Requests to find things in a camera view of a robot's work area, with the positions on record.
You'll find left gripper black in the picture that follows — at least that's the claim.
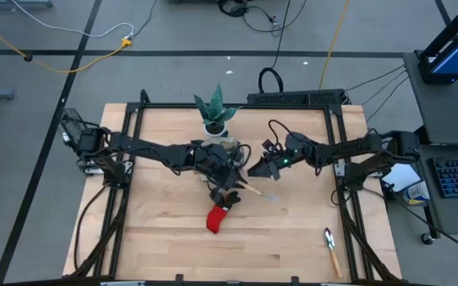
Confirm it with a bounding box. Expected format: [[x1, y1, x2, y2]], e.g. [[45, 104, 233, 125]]
[[192, 141, 251, 202]]

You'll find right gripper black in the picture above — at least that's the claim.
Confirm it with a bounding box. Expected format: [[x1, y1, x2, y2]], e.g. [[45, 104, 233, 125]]
[[246, 134, 312, 182]]

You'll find hand rake wooden handle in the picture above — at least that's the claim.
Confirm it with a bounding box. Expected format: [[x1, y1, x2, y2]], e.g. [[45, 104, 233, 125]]
[[239, 182, 281, 203]]

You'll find beige green gardening bag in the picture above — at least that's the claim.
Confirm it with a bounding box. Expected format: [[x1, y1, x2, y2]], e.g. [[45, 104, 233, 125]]
[[192, 137, 250, 183]]

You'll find red black gardening glove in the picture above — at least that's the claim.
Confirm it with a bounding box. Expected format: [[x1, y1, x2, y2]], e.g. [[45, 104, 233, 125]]
[[206, 191, 242, 235]]

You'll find narrow trowel wooden handle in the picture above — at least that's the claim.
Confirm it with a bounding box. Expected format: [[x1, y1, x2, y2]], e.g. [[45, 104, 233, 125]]
[[323, 226, 344, 279]]

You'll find black perforated power box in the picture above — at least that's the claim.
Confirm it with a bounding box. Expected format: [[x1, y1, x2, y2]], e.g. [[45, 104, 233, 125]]
[[246, 88, 347, 106]]

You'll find potted snake plant white pot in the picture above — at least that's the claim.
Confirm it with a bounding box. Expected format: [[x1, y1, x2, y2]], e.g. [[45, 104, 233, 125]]
[[193, 83, 240, 138]]

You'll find white paper sheet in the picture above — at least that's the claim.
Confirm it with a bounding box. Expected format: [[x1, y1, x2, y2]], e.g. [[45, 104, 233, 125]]
[[382, 162, 423, 193]]

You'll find white blue yellow canister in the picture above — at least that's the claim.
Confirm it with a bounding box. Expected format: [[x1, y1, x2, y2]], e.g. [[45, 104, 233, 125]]
[[402, 180, 431, 207]]

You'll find grey desk cart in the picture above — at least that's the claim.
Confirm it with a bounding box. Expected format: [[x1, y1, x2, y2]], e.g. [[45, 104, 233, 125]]
[[402, 51, 458, 245]]

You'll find black aluminium table frame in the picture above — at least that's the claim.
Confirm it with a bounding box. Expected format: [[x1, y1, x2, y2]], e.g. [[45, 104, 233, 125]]
[[69, 89, 403, 285]]

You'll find black looped cable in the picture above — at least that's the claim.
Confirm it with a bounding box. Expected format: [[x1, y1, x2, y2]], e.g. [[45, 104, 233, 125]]
[[258, 0, 293, 95]]

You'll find yellow hanging cable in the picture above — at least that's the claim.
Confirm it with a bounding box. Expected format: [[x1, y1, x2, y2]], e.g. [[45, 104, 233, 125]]
[[318, 0, 351, 91]]

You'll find black cable bundle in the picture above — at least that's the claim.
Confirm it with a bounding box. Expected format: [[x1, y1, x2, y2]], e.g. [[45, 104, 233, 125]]
[[216, 0, 308, 37]]

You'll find black wire mesh box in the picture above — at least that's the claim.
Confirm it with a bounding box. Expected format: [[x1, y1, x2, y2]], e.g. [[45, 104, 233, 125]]
[[57, 107, 95, 145]]

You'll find yellow floor extension cable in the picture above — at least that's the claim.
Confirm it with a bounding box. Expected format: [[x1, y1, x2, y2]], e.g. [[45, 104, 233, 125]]
[[0, 14, 134, 75]]

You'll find white floor cable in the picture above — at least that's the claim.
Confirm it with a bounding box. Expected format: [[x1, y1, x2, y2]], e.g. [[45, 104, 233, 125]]
[[10, 0, 135, 40]]

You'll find thin black floor cable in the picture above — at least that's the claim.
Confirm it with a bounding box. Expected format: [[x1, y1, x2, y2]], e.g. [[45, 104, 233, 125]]
[[133, 0, 158, 37]]

